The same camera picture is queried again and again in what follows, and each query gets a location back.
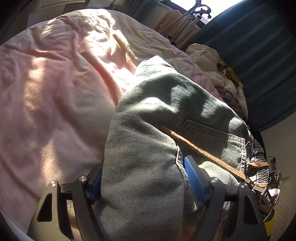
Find brown belt strap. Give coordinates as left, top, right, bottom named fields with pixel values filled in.
left=159, top=125, right=270, bottom=188

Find blue denim jeans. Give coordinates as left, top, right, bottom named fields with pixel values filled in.
left=97, top=56, right=264, bottom=240

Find mustard yellow garment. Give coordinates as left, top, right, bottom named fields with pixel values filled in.
left=217, top=61, right=240, bottom=87

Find pink white duvet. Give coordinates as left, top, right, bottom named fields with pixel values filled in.
left=1, top=9, right=218, bottom=232

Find cream puffer jacket pile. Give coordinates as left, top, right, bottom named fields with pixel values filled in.
left=186, top=44, right=248, bottom=119

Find teal curtain right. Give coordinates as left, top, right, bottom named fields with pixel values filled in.
left=189, top=1, right=295, bottom=131

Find beige cardboard box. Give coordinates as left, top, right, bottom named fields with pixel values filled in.
left=154, top=10, right=202, bottom=49

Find tripod stand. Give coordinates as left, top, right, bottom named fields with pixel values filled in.
left=155, top=1, right=211, bottom=48

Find wall power socket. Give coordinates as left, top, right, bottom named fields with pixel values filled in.
left=267, top=156, right=277, bottom=172

